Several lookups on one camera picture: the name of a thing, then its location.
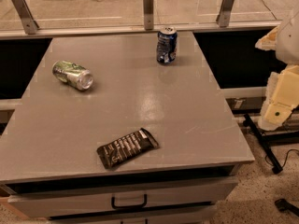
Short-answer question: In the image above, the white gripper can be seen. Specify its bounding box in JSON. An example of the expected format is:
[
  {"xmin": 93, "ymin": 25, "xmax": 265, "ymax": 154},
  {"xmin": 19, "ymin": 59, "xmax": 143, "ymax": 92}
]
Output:
[{"xmin": 255, "ymin": 7, "xmax": 299, "ymax": 131}]

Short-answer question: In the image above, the green soda can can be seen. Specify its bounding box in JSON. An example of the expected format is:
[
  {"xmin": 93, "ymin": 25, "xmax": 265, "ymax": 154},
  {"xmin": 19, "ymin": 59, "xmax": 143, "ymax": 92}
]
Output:
[{"xmin": 52, "ymin": 61, "xmax": 93, "ymax": 91}]

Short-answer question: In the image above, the blue soda can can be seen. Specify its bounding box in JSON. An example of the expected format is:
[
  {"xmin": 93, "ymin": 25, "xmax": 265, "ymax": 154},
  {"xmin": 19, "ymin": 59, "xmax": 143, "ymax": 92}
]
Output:
[{"xmin": 156, "ymin": 26, "xmax": 178, "ymax": 64}]

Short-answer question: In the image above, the black stand leg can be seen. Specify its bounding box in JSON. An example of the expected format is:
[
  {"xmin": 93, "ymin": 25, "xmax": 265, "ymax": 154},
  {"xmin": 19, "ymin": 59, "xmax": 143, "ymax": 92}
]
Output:
[{"xmin": 243, "ymin": 114, "xmax": 283, "ymax": 175}]

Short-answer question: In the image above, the black floor foot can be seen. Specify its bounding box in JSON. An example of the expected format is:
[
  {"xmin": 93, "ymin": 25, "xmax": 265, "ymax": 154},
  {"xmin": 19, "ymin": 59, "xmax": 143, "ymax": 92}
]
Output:
[{"xmin": 275, "ymin": 199, "xmax": 299, "ymax": 217}]

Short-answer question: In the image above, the black snack bar wrapper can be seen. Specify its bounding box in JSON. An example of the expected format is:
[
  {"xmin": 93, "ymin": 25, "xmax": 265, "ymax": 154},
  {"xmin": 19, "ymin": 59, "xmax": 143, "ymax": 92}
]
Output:
[{"xmin": 96, "ymin": 128, "xmax": 159, "ymax": 169}]

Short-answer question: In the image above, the grey drawer cabinet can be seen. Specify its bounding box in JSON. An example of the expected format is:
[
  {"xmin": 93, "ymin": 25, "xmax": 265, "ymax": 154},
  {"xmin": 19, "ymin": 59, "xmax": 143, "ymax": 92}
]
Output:
[{"xmin": 0, "ymin": 32, "xmax": 253, "ymax": 224}]

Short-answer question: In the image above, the right metal railing bracket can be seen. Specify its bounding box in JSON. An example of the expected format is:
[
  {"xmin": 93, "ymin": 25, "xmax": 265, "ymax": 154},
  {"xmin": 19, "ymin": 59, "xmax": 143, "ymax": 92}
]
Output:
[{"xmin": 216, "ymin": 0, "xmax": 235, "ymax": 27}]

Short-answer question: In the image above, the metal railing bracket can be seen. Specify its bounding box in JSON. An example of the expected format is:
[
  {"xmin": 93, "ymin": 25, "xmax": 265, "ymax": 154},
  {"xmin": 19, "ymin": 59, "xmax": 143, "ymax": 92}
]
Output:
[
  {"xmin": 143, "ymin": 0, "xmax": 154, "ymax": 30},
  {"xmin": 216, "ymin": 0, "xmax": 235, "ymax": 27},
  {"xmin": 11, "ymin": 0, "xmax": 39, "ymax": 35}
]

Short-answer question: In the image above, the black cable on floor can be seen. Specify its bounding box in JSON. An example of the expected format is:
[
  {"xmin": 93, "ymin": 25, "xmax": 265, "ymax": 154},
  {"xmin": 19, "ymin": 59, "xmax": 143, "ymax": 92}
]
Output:
[{"xmin": 264, "ymin": 148, "xmax": 299, "ymax": 170}]

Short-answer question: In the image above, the middle metal railing bracket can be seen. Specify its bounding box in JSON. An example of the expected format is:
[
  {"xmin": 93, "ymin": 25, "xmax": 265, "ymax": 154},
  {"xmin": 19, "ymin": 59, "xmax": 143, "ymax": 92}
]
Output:
[{"xmin": 143, "ymin": 0, "xmax": 154, "ymax": 30}]

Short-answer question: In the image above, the black drawer handle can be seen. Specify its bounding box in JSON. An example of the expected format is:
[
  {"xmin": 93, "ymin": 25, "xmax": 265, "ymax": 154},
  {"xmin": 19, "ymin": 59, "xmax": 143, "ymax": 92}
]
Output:
[{"xmin": 110, "ymin": 194, "xmax": 148, "ymax": 210}]

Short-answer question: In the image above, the left metal railing bracket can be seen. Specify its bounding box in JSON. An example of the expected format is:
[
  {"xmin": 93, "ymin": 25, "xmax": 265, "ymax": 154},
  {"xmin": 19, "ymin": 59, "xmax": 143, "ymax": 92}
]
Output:
[{"xmin": 11, "ymin": 0, "xmax": 39, "ymax": 35}]

